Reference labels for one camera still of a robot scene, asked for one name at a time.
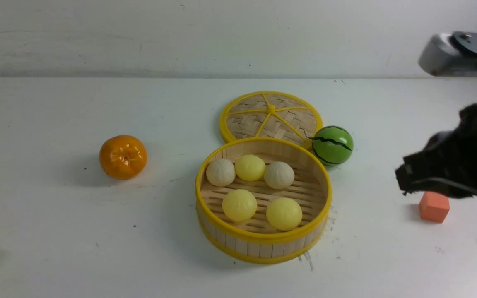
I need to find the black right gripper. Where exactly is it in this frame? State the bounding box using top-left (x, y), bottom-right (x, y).
top-left (395, 103), bottom-right (477, 199)

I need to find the beige bun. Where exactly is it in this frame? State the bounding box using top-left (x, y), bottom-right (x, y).
top-left (263, 161), bottom-right (295, 189)
top-left (205, 159), bottom-right (236, 187)

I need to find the yellow bun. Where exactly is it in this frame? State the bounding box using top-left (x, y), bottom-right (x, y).
top-left (222, 189), bottom-right (258, 222)
top-left (266, 197), bottom-right (303, 231)
top-left (235, 154), bottom-right (266, 181)

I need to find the yellow bun front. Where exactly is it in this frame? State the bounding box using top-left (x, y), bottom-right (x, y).
top-left (222, 189), bottom-right (258, 222)

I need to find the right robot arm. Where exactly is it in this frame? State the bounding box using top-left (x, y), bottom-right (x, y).
top-left (395, 31), bottom-right (477, 199)

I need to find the woven bamboo steamer lid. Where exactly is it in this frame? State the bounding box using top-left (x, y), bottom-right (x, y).
top-left (218, 91), bottom-right (323, 149)

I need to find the bamboo steamer tray yellow rim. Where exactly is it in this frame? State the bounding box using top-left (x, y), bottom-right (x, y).
top-left (195, 137), bottom-right (332, 264)

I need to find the orange foam cube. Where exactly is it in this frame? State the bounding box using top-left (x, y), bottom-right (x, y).
top-left (419, 191), bottom-right (450, 224)

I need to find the green toy watermelon ball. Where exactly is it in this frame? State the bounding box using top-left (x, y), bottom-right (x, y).
top-left (310, 126), bottom-right (354, 166)

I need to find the orange toy tangerine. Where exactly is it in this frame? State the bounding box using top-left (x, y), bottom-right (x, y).
top-left (99, 135), bottom-right (148, 180)

